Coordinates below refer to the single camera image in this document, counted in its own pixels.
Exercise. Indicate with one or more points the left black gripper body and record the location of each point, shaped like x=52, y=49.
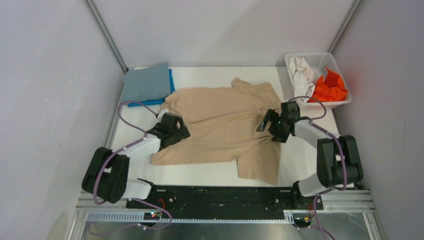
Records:
x=177, y=135

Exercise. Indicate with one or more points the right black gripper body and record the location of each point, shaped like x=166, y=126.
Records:
x=277, y=128

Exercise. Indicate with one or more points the beige t-shirt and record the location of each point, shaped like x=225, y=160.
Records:
x=222, y=123

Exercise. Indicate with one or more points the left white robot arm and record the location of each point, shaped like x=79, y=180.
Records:
x=107, y=176

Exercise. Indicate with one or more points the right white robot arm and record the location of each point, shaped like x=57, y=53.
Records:
x=338, y=162

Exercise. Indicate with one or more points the folded blue t-shirt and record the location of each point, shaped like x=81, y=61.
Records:
x=155, y=97

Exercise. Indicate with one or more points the folded grey t-shirt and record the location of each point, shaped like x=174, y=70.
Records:
x=145, y=83

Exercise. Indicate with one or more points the white crumpled t-shirt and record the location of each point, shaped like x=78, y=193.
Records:
x=303, y=78

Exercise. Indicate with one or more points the orange crumpled t-shirt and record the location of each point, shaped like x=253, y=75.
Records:
x=329, y=89

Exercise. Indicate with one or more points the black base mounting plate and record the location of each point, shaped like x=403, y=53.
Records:
x=225, y=203

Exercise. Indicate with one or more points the left controller board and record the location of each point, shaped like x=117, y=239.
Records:
x=151, y=216

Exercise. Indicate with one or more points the controller board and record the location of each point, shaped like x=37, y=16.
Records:
x=302, y=222
x=151, y=216

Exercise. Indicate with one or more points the right controller board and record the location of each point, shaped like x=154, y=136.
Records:
x=302, y=222

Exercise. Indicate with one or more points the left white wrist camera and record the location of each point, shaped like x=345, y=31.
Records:
x=161, y=113

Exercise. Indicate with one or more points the aluminium frame rail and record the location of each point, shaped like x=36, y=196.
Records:
x=349, y=214

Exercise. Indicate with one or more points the left corner aluminium post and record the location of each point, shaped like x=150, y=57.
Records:
x=104, y=31

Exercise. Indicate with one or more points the corner aluminium post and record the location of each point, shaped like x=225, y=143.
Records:
x=104, y=31
x=348, y=19

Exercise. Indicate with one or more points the right corner aluminium post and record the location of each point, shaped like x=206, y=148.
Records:
x=348, y=19

